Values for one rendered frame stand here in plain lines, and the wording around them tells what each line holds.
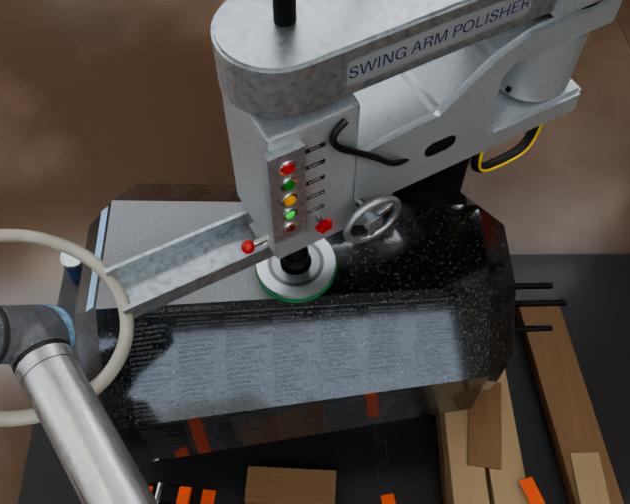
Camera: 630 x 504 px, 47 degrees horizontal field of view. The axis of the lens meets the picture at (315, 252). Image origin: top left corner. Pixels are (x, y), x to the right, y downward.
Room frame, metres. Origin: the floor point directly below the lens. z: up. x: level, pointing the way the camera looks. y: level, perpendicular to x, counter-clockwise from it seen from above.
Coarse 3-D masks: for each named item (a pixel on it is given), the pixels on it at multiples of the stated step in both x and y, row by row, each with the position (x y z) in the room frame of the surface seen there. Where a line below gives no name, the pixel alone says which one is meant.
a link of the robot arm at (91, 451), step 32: (32, 320) 0.48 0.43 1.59; (64, 320) 0.50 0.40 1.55; (32, 352) 0.43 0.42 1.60; (64, 352) 0.44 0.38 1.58; (32, 384) 0.38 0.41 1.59; (64, 384) 0.38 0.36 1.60; (64, 416) 0.33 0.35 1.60; (96, 416) 0.33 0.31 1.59; (64, 448) 0.29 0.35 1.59; (96, 448) 0.28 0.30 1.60; (96, 480) 0.24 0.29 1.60; (128, 480) 0.24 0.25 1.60
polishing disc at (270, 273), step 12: (324, 240) 1.05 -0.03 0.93; (312, 252) 1.01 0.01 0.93; (324, 252) 1.01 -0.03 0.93; (264, 264) 0.97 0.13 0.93; (276, 264) 0.97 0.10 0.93; (312, 264) 0.97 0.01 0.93; (324, 264) 0.97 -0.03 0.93; (264, 276) 0.94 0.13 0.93; (276, 276) 0.94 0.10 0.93; (288, 276) 0.94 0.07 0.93; (300, 276) 0.94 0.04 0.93; (312, 276) 0.94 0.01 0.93; (324, 276) 0.94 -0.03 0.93; (276, 288) 0.90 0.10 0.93; (288, 288) 0.90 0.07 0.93; (300, 288) 0.90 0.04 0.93; (312, 288) 0.90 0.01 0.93
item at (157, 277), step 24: (240, 216) 0.97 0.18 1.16; (384, 216) 0.99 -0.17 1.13; (192, 240) 0.91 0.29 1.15; (216, 240) 0.92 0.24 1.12; (240, 240) 0.93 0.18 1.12; (120, 264) 0.83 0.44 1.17; (144, 264) 0.85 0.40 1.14; (168, 264) 0.86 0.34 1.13; (192, 264) 0.86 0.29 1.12; (216, 264) 0.86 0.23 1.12; (240, 264) 0.84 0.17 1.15; (144, 288) 0.79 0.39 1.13; (168, 288) 0.77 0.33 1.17; (192, 288) 0.79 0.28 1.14; (144, 312) 0.73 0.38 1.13
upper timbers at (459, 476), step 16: (448, 416) 0.80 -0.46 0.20; (464, 416) 0.80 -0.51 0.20; (512, 416) 0.80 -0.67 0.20; (448, 432) 0.74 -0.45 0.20; (464, 432) 0.74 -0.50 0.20; (512, 432) 0.74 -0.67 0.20; (448, 448) 0.69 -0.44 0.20; (464, 448) 0.69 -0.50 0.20; (512, 448) 0.69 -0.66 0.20; (448, 464) 0.64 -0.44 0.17; (464, 464) 0.64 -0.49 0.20; (512, 464) 0.64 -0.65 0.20; (448, 480) 0.60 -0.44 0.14; (464, 480) 0.59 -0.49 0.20; (480, 480) 0.59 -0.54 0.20; (496, 480) 0.59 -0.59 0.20; (512, 480) 0.59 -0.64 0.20; (448, 496) 0.55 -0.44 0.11; (464, 496) 0.53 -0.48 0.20; (480, 496) 0.53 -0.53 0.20; (496, 496) 0.53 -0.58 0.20; (512, 496) 0.53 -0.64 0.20
